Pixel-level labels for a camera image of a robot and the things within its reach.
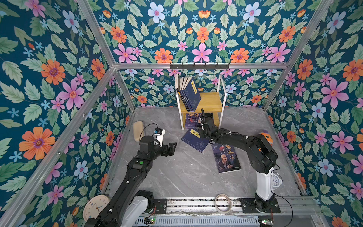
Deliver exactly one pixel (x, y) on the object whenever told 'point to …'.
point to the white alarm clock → (276, 180)
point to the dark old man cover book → (227, 158)
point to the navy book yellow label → (183, 100)
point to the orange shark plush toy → (268, 137)
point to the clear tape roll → (224, 212)
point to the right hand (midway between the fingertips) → (202, 127)
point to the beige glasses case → (138, 128)
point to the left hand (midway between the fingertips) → (171, 139)
